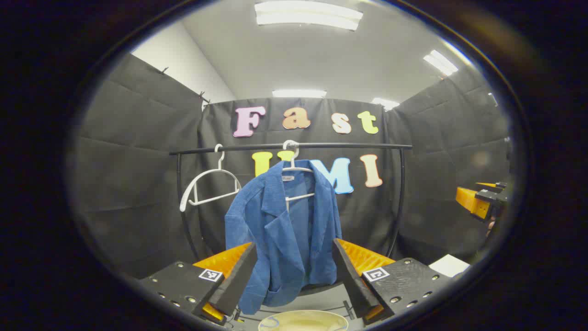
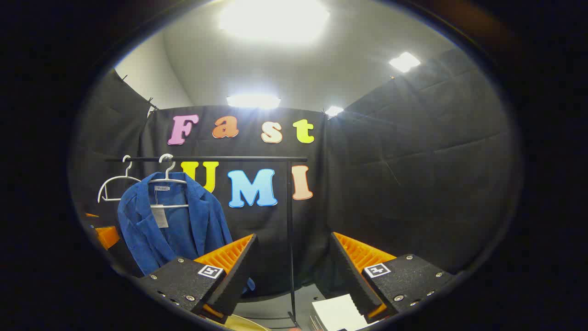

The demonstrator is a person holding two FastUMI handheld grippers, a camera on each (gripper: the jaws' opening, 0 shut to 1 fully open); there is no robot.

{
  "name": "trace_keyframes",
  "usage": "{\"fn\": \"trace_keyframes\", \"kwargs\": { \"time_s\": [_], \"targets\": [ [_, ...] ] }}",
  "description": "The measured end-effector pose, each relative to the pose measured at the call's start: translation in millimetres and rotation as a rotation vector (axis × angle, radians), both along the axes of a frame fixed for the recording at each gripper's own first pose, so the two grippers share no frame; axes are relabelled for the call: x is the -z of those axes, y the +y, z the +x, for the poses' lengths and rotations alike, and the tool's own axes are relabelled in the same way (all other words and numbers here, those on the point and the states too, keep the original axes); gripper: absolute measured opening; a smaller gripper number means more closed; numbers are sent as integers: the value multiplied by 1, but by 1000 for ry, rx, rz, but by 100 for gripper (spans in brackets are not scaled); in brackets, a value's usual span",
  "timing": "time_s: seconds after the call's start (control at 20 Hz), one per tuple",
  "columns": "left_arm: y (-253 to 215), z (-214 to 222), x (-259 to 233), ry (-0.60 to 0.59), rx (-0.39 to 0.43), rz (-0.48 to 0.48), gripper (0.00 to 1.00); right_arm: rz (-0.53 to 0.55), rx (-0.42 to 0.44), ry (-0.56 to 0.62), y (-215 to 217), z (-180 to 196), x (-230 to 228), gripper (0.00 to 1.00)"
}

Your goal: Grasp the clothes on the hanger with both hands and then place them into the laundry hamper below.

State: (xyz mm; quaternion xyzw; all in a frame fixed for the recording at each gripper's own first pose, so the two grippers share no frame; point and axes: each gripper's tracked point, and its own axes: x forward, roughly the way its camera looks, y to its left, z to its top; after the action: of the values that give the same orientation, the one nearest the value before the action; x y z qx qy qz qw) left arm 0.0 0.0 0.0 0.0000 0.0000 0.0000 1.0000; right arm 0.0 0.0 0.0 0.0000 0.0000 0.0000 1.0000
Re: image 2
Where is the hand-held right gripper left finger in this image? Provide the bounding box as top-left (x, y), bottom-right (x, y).
top-left (137, 234), bottom-right (258, 325)

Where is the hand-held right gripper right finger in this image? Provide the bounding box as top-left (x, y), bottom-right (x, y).
top-left (328, 232), bottom-right (456, 323)

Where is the blue corduroy jacket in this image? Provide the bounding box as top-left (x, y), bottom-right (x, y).
top-left (117, 171), bottom-right (255, 291)

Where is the round cream laundry hamper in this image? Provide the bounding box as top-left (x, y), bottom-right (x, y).
top-left (225, 314), bottom-right (271, 331)

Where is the white plastic hanger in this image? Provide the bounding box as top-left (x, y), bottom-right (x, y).
top-left (148, 153), bottom-right (190, 210)
top-left (97, 155), bottom-right (141, 204)

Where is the white empty plastic hanger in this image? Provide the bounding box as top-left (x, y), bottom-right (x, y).
top-left (97, 155), bottom-right (141, 204)

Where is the black metal clothes rack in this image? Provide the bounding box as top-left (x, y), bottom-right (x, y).
top-left (105, 155), bottom-right (308, 330)

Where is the black backdrop cloth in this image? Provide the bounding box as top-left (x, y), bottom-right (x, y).
top-left (69, 46), bottom-right (522, 299)

